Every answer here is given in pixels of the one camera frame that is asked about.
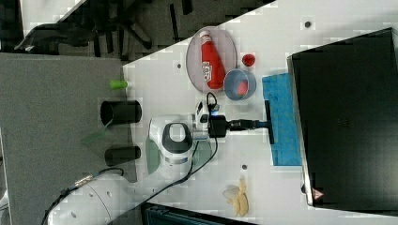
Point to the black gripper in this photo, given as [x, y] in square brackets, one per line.
[217, 125]

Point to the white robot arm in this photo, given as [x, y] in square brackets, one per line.
[101, 198]

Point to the strawberry toy in bowl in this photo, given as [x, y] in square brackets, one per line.
[242, 89]

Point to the blue bowl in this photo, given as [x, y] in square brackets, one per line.
[234, 78]

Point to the red plush ketchup bottle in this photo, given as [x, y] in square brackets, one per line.
[212, 66]

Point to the strawberry toy on table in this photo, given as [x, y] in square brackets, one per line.
[248, 60]

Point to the peeled banana toy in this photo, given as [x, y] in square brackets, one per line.
[236, 196]

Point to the grey round plate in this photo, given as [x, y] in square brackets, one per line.
[225, 48]

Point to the large black cylinder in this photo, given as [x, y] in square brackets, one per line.
[120, 112]

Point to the small black cylinder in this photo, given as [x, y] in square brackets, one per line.
[116, 156]

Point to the black office chair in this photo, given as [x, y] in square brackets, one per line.
[89, 21]

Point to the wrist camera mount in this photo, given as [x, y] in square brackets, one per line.
[203, 112]

